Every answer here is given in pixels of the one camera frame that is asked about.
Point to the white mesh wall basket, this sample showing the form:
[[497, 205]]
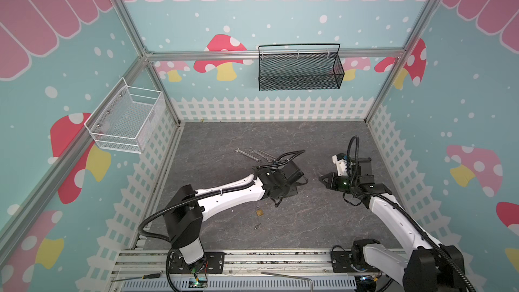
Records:
[[126, 118]]

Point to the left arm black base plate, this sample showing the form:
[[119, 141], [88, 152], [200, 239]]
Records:
[[211, 263]]

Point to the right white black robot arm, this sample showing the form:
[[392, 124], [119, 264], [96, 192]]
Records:
[[428, 264]]

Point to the long silver wrench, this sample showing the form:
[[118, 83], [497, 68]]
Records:
[[239, 151]]

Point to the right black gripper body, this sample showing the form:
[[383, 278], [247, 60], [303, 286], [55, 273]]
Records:
[[332, 180]]

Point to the green circuit board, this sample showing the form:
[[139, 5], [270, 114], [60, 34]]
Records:
[[368, 280], [197, 283]]

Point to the grey metal hex key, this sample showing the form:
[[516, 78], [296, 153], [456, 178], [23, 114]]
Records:
[[308, 280]]

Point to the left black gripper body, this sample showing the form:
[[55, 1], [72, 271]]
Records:
[[286, 186]]

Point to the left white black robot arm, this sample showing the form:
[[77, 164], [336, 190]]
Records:
[[179, 223]]

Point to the left green circuit board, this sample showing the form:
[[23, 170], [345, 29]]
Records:
[[197, 283]]

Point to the black handled screwdriver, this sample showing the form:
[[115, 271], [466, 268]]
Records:
[[144, 277]]

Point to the black mesh wall basket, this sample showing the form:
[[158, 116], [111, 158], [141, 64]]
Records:
[[293, 67]]

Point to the short silver wrench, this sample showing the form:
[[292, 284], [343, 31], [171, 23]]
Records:
[[266, 156]]

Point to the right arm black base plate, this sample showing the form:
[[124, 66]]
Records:
[[341, 262]]

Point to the right green circuit board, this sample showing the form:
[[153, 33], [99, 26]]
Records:
[[368, 280]]

